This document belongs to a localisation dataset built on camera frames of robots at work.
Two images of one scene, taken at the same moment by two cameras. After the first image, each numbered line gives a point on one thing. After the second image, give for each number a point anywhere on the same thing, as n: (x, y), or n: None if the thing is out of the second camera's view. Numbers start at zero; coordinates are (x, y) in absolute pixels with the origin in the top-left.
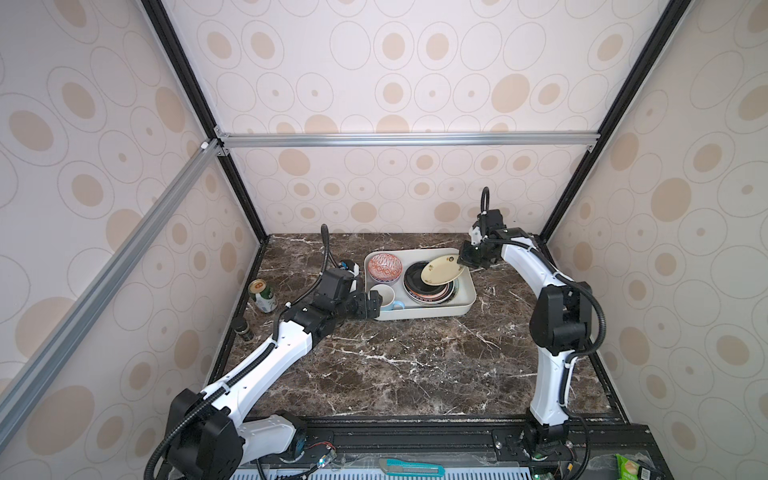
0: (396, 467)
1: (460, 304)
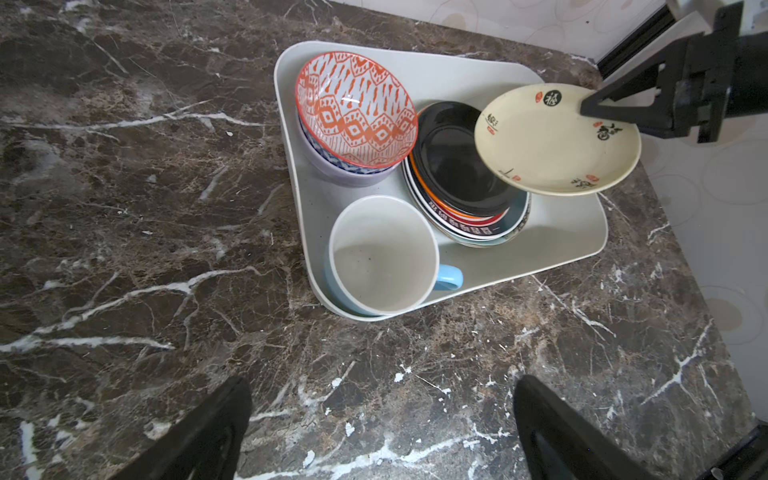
0: None
1: (431, 79)
